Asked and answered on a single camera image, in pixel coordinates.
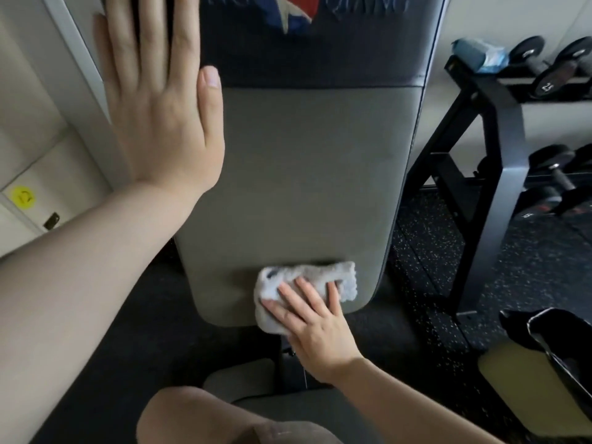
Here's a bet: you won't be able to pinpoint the light grey seat base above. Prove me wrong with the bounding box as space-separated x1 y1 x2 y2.
203 358 278 404

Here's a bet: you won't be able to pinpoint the person's right hand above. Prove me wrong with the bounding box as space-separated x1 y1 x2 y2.
260 277 364 384

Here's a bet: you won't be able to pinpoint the person's right forearm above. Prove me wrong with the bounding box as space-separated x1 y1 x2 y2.
332 358 505 444

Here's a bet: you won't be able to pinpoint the beige locker cabinet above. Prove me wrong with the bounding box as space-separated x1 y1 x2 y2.
0 22 114 260

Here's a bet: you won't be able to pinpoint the grey seat cushion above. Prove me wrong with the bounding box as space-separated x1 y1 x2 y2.
231 388 389 444

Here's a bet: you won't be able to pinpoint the grey microfibre cloth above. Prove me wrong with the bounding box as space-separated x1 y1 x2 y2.
254 261 358 337

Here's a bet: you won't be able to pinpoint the yellow trash bin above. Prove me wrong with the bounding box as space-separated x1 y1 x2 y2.
477 339 592 438

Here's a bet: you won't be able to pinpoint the black dumbbell rack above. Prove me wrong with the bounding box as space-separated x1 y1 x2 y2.
402 55 592 318

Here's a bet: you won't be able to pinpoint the person's left hand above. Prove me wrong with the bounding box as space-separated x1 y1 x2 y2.
94 0 226 199

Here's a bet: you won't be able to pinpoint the person's brown shorts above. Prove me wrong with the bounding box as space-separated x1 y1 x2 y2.
249 420 345 444

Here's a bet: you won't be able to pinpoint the white door frame strip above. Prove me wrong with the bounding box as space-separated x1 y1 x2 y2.
40 0 112 121

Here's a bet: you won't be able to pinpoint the grey backrest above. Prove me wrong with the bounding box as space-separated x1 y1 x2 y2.
134 0 452 328

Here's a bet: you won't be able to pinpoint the person's right leg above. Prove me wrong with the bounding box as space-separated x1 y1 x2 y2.
136 386 269 444

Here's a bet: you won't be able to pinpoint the blue wet wipes pack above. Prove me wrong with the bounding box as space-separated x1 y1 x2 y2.
451 37 509 75

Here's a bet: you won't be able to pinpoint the person's left forearm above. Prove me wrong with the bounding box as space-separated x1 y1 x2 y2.
0 179 204 444

